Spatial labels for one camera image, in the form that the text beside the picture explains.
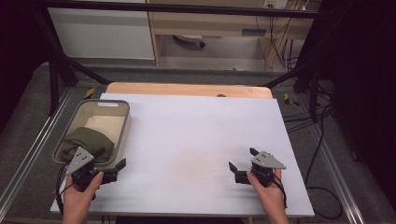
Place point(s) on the person's left hand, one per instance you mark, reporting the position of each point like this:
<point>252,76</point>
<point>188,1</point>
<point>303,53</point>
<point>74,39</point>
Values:
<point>77,199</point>

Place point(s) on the black curtain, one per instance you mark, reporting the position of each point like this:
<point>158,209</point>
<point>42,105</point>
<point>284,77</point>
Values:
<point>17,56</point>
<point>364,77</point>

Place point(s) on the olive green cloth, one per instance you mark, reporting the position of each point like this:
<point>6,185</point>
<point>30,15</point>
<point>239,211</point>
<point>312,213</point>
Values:
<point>88,141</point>

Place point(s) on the white power strip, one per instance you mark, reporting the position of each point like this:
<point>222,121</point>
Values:
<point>275,3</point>

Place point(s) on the light wooden desk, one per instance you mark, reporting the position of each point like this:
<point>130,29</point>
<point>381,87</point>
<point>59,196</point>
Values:
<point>218,23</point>

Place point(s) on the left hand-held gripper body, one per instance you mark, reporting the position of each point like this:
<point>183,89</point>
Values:
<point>80,158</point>

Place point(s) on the wooden table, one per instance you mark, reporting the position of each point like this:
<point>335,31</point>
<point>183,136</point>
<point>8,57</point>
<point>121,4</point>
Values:
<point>186,89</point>

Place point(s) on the black horizontal frame bar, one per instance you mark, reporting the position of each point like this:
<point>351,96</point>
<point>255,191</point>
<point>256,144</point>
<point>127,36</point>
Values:
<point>186,8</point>

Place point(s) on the black metal stand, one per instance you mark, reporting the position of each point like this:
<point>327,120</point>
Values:
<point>62,67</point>
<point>306,77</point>

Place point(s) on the office chair base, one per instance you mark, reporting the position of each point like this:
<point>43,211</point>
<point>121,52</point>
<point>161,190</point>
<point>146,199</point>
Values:
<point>190,39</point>

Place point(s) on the person's right hand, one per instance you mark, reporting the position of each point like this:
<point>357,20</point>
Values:
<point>269,197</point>

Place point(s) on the white board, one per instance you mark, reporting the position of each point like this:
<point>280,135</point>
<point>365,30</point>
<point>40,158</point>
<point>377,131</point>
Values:
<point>186,133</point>

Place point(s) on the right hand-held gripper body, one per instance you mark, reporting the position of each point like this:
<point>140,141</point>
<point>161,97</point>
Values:
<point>264,161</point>

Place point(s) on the beige basket with grey rim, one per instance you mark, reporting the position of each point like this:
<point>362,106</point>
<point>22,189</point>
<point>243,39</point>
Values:
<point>107,119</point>

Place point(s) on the aluminium rail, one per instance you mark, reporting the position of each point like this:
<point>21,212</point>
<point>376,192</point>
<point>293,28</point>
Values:
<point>37,143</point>
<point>337,174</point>

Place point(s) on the white cabinet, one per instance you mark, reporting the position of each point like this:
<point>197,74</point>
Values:
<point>99,31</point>

